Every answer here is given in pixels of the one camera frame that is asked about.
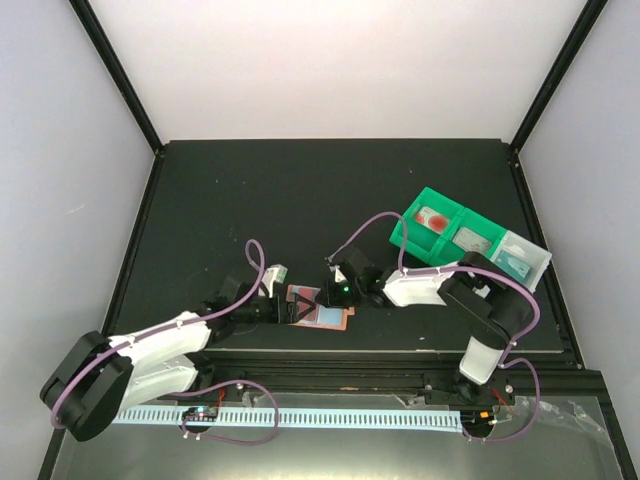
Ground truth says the pink leather card holder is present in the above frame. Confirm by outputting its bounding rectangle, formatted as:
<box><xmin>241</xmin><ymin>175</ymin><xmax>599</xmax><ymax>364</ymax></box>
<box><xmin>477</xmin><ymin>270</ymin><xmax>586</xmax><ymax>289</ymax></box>
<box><xmin>286</xmin><ymin>285</ymin><xmax>355</xmax><ymax>331</ymax></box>

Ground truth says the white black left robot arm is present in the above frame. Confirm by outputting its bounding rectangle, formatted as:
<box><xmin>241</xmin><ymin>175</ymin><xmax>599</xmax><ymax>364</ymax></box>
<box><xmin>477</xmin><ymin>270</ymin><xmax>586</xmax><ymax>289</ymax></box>
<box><xmin>39</xmin><ymin>267</ymin><xmax>314</xmax><ymax>441</ymax></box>

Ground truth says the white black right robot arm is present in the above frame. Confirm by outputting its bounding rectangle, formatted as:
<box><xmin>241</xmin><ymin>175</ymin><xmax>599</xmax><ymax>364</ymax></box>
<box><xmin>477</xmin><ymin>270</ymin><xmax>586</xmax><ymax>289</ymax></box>
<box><xmin>316</xmin><ymin>247</ymin><xmax>540</xmax><ymax>403</ymax></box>

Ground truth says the red white april card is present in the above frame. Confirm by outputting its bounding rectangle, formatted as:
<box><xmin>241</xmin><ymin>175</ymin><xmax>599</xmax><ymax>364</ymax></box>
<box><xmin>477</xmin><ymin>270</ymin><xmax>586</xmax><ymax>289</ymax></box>
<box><xmin>413</xmin><ymin>206</ymin><xmax>450</xmax><ymax>235</ymax></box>

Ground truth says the green bin with red card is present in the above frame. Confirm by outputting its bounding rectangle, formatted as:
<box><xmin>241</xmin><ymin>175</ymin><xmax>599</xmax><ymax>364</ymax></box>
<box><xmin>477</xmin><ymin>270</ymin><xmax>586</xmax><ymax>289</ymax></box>
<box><xmin>389</xmin><ymin>187</ymin><xmax>465</xmax><ymax>264</ymax></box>

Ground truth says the white VIP card in bin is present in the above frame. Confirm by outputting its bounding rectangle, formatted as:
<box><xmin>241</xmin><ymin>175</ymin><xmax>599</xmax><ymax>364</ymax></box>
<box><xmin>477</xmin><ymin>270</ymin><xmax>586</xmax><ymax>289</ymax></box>
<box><xmin>452</xmin><ymin>227</ymin><xmax>493</xmax><ymax>256</ymax></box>

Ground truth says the teal card in clear bin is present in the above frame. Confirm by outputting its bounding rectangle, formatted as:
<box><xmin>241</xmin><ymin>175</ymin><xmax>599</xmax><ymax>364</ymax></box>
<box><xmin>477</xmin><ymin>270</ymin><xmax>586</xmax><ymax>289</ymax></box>
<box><xmin>495</xmin><ymin>250</ymin><xmax>531</xmax><ymax>283</ymax></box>

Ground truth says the green middle bin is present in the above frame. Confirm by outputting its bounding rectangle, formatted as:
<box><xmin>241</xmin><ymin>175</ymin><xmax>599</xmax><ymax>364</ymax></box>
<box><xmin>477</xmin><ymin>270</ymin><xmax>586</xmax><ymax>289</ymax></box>
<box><xmin>430</xmin><ymin>208</ymin><xmax>507</xmax><ymax>266</ymax></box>

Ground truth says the left controller circuit board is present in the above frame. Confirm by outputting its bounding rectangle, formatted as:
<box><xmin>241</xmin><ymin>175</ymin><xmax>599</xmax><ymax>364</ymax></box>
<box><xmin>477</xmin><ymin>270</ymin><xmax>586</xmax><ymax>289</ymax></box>
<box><xmin>182</xmin><ymin>406</ymin><xmax>218</xmax><ymax>422</ymax></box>

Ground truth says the controller circuit board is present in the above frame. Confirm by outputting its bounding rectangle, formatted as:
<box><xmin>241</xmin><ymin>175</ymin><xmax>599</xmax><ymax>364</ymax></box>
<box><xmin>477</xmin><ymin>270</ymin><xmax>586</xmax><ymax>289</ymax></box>
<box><xmin>461</xmin><ymin>408</ymin><xmax>513</xmax><ymax>429</ymax></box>
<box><xmin>182</xmin><ymin>406</ymin><xmax>218</xmax><ymax>422</ymax></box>

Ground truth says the clear white bin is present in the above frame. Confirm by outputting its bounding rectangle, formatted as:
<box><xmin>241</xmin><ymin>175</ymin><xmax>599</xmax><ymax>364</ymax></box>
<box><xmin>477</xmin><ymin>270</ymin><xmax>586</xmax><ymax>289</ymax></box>
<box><xmin>489</xmin><ymin>230</ymin><xmax>552</xmax><ymax>293</ymax></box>

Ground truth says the right controller circuit board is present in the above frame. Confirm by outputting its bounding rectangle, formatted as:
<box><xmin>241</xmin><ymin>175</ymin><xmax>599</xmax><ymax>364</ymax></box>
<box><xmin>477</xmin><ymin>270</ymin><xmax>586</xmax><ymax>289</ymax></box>
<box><xmin>461</xmin><ymin>408</ymin><xmax>513</xmax><ymax>429</ymax></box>

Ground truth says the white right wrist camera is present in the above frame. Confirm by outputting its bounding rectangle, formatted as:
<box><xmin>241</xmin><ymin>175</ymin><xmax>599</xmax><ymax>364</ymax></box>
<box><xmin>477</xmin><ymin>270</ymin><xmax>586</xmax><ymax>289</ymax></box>
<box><xmin>326</xmin><ymin>257</ymin><xmax>348</xmax><ymax>284</ymax></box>

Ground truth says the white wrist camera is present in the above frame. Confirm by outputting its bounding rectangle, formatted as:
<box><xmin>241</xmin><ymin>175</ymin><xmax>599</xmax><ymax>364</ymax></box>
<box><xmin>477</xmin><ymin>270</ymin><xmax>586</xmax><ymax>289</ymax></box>
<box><xmin>326</xmin><ymin>257</ymin><xmax>348</xmax><ymax>284</ymax></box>
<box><xmin>261</xmin><ymin>264</ymin><xmax>288</xmax><ymax>298</ymax></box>

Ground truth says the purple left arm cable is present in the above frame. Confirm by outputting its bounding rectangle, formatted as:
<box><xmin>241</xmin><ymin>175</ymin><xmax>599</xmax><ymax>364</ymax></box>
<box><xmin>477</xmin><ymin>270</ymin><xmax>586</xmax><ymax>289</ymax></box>
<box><xmin>52</xmin><ymin>239</ymin><xmax>281</xmax><ymax>444</ymax></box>

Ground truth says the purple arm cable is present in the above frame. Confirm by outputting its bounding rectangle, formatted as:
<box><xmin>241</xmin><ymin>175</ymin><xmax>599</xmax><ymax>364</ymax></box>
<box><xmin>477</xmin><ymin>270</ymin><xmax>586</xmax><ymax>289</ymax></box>
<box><xmin>327</xmin><ymin>212</ymin><xmax>541</xmax><ymax>444</ymax></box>
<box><xmin>52</xmin><ymin>239</ymin><xmax>281</xmax><ymax>444</ymax></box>

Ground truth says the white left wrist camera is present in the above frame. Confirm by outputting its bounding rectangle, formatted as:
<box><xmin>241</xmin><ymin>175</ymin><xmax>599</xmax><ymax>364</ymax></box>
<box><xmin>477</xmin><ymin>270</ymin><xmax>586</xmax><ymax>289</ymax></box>
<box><xmin>261</xmin><ymin>264</ymin><xmax>288</xmax><ymax>298</ymax></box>

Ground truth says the white slotted cable duct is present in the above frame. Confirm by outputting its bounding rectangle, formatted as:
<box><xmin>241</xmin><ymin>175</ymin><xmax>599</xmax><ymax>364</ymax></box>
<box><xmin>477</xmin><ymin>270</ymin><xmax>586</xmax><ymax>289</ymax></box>
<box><xmin>114</xmin><ymin>405</ymin><xmax>463</xmax><ymax>433</ymax></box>

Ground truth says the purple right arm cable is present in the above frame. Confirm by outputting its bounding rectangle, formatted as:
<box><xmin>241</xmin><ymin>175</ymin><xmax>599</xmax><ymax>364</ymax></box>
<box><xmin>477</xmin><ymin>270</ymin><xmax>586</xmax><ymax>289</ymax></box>
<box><xmin>327</xmin><ymin>212</ymin><xmax>541</xmax><ymax>444</ymax></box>

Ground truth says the black corner frame post left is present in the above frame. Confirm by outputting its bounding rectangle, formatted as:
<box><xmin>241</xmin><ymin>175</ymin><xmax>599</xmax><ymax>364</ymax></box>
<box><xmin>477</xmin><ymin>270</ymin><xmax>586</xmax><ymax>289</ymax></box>
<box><xmin>68</xmin><ymin>0</ymin><xmax>164</xmax><ymax>155</ymax></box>

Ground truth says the black corner frame post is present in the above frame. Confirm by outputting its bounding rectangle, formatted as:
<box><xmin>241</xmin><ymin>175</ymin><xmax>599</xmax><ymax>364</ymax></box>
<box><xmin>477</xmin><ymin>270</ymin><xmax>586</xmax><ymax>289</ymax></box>
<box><xmin>510</xmin><ymin>0</ymin><xmax>608</xmax><ymax>154</ymax></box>
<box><xmin>68</xmin><ymin>0</ymin><xmax>164</xmax><ymax>155</ymax></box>

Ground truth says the black corner frame post right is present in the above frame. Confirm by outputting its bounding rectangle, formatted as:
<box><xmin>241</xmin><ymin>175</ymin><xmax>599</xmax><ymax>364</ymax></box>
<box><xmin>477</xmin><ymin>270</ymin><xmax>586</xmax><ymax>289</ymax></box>
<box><xmin>510</xmin><ymin>0</ymin><xmax>608</xmax><ymax>154</ymax></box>

